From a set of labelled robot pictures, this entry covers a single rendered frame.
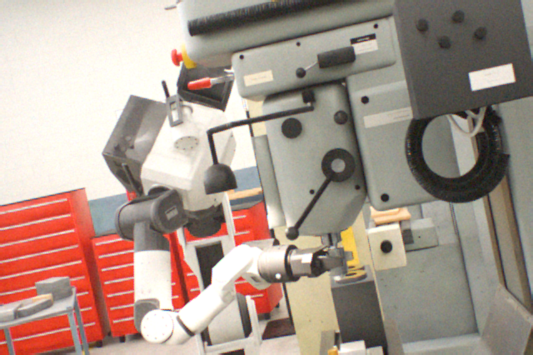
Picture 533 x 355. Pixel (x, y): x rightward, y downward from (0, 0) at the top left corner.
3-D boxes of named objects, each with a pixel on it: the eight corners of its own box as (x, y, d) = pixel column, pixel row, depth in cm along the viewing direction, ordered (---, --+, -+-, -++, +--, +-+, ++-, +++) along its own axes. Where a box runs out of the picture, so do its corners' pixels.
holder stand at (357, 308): (344, 355, 194) (329, 283, 193) (341, 332, 215) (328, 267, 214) (388, 347, 192) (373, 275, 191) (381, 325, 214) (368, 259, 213)
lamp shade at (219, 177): (201, 194, 160) (196, 167, 159) (231, 187, 162) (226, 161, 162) (211, 194, 153) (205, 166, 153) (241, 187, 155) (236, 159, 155)
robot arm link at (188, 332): (222, 305, 168) (161, 360, 169) (235, 307, 178) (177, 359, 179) (196, 271, 172) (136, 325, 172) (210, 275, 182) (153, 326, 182)
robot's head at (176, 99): (179, 142, 184) (165, 128, 178) (175, 114, 188) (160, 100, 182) (201, 132, 182) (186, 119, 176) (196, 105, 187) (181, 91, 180)
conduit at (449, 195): (417, 213, 131) (395, 102, 130) (409, 204, 148) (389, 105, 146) (520, 194, 129) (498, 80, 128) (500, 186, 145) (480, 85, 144)
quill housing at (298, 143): (286, 244, 152) (255, 97, 150) (292, 230, 172) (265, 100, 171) (375, 227, 150) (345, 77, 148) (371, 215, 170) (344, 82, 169)
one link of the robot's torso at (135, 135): (117, 226, 213) (84, 167, 181) (161, 132, 227) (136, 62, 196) (211, 252, 207) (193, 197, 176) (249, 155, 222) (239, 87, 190)
